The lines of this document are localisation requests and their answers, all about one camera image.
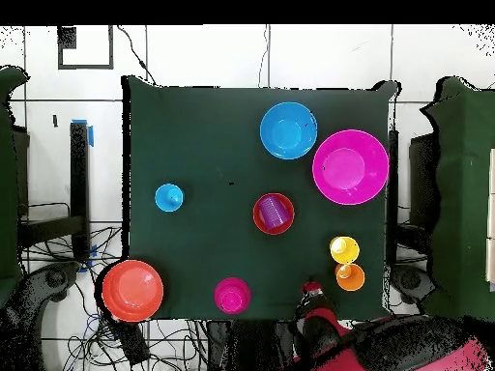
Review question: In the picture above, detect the orange plastic cup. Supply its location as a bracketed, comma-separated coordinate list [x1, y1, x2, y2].
[335, 262, 366, 292]

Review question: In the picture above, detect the small magenta plastic bowl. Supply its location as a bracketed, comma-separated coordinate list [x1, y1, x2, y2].
[213, 276, 253, 315]

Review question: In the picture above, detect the small red plastic bowl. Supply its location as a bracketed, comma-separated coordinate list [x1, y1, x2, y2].
[251, 191, 296, 237]

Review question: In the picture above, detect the purple plastic cup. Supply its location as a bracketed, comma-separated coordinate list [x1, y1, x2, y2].
[258, 195, 290, 230]

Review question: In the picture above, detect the large orange-red plastic bowl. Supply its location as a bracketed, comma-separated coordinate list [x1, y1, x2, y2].
[101, 259, 165, 324]

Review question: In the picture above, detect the yellow plastic cup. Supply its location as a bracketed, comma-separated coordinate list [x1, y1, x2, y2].
[329, 236, 362, 267]

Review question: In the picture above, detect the grey stand base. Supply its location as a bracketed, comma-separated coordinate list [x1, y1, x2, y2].
[3, 260, 83, 371]
[390, 264, 438, 306]

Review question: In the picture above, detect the large pink plastic bowl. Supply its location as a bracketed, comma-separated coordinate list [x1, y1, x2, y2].
[311, 128, 391, 207]

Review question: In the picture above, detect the blue plastic bowl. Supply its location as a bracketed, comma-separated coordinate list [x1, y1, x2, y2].
[259, 100, 319, 160]

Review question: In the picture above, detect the blue plastic cup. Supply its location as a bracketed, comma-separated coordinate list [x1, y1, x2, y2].
[153, 182, 186, 214]

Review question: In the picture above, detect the green-clothed side table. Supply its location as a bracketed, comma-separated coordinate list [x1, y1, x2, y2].
[0, 65, 32, 308]
[420, 75, 495, 324]

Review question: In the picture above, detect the dark green table cloth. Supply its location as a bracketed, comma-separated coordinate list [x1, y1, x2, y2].
[121, 74, 401, 324]

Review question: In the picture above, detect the black power adapter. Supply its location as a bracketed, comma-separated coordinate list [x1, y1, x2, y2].
[113, 319, 151, 366]

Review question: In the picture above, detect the blue tape strip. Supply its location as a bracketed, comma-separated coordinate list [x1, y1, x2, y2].
[71, 118, 95, 149]

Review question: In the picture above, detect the tangle of black cables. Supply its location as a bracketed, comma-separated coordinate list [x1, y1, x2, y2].
[18, 200, 210, 371]

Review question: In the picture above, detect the black floor cable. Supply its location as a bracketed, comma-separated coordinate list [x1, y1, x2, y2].
[116, 24, 159, 87]

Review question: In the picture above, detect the black square floor frame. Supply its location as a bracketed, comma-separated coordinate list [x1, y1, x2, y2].
[56, 24, 116, 71]

